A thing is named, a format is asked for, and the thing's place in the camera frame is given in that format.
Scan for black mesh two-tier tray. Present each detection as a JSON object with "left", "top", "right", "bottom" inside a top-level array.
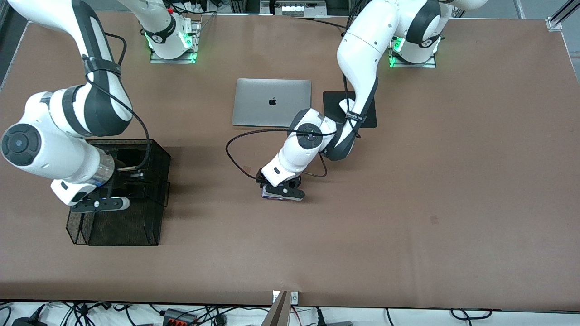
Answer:
[{"left": 65, "top": 139, "right": 172, "bottom": 247}]

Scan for silver closed laptop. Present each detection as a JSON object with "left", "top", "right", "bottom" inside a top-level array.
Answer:
[{"left": 232, "top": 78, "right": 312, "bottom": 129}]

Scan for black mouse pad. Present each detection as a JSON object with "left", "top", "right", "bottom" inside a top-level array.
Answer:
[{"left": 323, "top": 91, "right": 378, "bottom": 128}]

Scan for brown wooden beam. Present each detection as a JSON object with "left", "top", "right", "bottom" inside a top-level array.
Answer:
[{"left": 261, "top": 291, "right": 289, "bottom": 326}]

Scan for black power strip orange switches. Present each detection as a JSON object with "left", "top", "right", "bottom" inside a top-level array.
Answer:
[{"left": 162, "top": 308, "right": 198, "bottom": 326}]

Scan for white power strip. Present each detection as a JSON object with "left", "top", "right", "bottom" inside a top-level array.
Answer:
[{"left": 272, "top": 1, "right": 314, "bottom": 17}]

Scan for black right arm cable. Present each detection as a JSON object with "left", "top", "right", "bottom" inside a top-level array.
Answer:
[{"left": 91, "top": 33, "right": 151, "bottom": 173}]

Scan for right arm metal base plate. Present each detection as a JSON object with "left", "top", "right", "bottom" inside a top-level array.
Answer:
[{"left": 150, "top": 20, "right": 201, "bottom": 64}]

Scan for black cable on table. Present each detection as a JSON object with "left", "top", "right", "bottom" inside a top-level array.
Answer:
[{"left": 295, "top": 17, "right": 348, "bottom": 30}]

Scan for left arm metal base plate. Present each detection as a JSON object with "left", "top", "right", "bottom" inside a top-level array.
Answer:
[{"left": 389, "top": 38, "right": 437, "bottom": 68}]

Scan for aluminium frame profile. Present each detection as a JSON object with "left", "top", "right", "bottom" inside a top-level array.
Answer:
[{"left": 546, "top": 0, "right": 580, "bottom": 31}]

